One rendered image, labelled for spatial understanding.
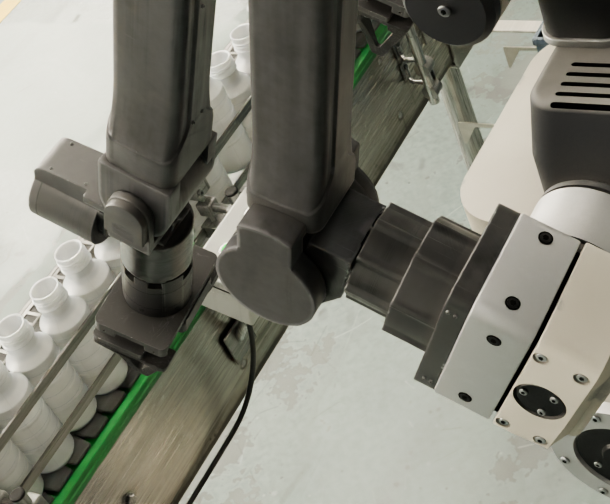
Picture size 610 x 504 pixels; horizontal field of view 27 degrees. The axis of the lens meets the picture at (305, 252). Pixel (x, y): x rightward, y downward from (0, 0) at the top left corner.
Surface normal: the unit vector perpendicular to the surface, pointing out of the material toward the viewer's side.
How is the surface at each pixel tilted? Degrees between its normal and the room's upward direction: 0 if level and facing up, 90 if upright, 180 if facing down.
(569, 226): 5
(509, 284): 30
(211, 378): 90
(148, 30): 91
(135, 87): 88
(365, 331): 0
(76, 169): 24
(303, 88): 90
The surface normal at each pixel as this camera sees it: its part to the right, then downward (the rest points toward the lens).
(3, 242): -0.34, -0.68
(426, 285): -0.20, 0.04
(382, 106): 0.82, 0.12
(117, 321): 0.09, -0.53
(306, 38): -0.40, 0.73
